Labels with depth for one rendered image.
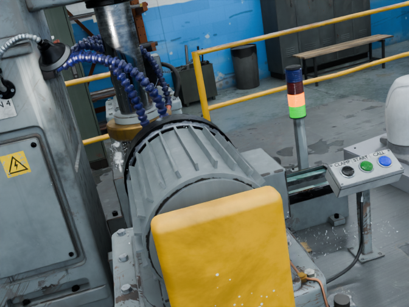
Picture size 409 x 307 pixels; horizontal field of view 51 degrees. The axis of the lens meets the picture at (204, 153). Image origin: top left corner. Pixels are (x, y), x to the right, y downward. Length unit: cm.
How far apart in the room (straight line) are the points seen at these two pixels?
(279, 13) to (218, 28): 90
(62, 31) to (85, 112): 76
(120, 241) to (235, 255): 38
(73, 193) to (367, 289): 74
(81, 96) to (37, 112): 329
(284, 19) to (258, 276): 616
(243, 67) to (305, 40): 102
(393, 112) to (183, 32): 508
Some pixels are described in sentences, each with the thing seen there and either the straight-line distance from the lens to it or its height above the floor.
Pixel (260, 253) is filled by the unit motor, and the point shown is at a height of 129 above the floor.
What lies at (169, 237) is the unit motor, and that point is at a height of 134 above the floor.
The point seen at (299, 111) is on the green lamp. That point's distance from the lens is 162.
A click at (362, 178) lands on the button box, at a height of 105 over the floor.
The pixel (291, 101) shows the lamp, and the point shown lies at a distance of 161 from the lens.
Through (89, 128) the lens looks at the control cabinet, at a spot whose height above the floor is 45.
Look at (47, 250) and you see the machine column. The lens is 113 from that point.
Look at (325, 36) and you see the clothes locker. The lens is 694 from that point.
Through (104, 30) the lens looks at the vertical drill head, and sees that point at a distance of 112.
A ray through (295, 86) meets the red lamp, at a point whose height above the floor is 115.
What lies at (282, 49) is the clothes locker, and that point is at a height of 47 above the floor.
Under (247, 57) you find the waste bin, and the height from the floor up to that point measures 46.
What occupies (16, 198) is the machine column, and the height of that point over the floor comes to 117.
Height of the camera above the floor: 155
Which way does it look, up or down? 21 degrees down
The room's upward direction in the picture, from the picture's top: 11 degrees counter-clockwise
